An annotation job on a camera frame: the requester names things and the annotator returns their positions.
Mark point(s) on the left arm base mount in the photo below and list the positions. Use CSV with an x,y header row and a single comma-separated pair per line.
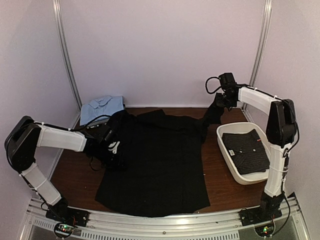
x,y
61,212

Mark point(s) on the white plastic laundry basket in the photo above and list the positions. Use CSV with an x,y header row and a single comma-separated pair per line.
x,y
242,127

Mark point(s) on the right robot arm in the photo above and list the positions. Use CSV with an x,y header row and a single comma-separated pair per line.
x,y
281,130

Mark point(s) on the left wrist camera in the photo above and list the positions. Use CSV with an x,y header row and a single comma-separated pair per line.
x,y
108,139

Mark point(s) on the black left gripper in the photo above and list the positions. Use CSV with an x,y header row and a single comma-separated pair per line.
x,y
103,164

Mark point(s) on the black long sleeve shirt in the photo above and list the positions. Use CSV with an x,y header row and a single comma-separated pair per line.
x,y
164,171

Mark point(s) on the black white patterned folded shirt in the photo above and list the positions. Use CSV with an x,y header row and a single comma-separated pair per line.
x,y
97,124

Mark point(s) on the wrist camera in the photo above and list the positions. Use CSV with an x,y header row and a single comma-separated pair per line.
x,y
227,79
108,139

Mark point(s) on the light blue folded shirt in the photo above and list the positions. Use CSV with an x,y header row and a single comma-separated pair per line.
x,y
107,105

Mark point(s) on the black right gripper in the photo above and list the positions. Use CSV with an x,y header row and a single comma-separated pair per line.
x,y
220,104

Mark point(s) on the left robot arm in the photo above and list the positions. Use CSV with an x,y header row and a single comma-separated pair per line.
x,y
28,135

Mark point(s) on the dark pinstriped folded shirt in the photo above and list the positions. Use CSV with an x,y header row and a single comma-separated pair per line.
x,y
247,152

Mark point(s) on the aluminium frame post left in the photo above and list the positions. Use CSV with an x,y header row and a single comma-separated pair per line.
x,y
65,53

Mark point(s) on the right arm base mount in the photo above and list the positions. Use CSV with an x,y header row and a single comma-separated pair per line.
x,y
268,210

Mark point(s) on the aluminium frame post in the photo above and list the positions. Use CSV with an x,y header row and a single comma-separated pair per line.
x,y
65,53
263,36

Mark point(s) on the aluminium frame post right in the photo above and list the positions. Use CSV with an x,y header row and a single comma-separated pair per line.
x,y
263,36

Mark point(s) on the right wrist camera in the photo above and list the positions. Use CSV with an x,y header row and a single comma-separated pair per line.
x,y
227,79

